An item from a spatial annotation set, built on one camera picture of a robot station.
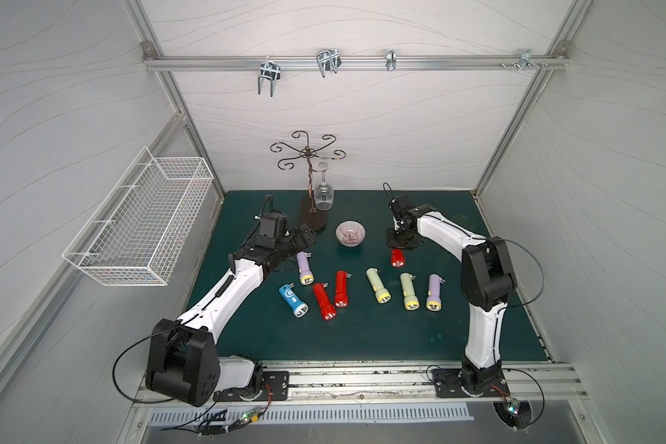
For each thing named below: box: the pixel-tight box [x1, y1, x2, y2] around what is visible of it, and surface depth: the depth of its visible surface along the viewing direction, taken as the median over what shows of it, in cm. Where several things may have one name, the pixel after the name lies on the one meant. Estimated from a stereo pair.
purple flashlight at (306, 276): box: [296, 250, 315, 285], surface depth 97 cm
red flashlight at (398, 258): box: [391, 248, 405, 269], surface depth 94 cm
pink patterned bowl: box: [334, 219, 367, 248], surface depth 106 cm
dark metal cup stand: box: [270, 130, 347, 232], surface depth 95 cm
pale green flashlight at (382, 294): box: [365, 267, 392, 305], surface depth 92 cm
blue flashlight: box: [278, 282, 310, 320], surface depth 88 cm
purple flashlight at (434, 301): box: [425, 273, 446, 312], surface depth 90 cm
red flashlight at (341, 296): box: [334, 270, 353, 309], surface depth 90 cm
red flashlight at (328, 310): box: [312, 282, 337, 321], surface depth 88 cm
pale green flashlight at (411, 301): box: [399, 272, 420, 311], surface depth 90 cm
